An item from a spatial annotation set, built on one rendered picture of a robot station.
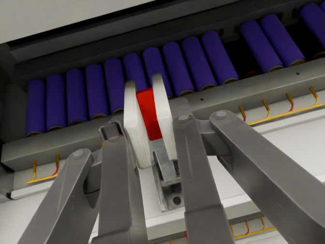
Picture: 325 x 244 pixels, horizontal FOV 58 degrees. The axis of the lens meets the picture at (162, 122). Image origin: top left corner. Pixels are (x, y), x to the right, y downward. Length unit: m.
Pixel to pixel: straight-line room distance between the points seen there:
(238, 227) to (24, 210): 0.27
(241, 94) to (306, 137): 0.06
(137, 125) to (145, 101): 0.04
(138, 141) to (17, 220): 0.15
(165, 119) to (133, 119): 0.02
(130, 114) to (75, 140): 0.10
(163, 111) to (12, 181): 0.18
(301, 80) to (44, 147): 0.22
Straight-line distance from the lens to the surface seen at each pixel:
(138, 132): 0.16
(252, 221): 0.43
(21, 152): 0.28
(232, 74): 0.27
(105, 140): 0.15
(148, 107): 0.19
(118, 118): 0.18
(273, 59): 0.28
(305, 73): 0.27
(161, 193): 0.22
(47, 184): 0.27
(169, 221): 0.24
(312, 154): 0.26
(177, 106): 0.17
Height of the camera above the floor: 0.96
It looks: 42 degrees down
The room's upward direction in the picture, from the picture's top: 17 degrees counter-clockwise
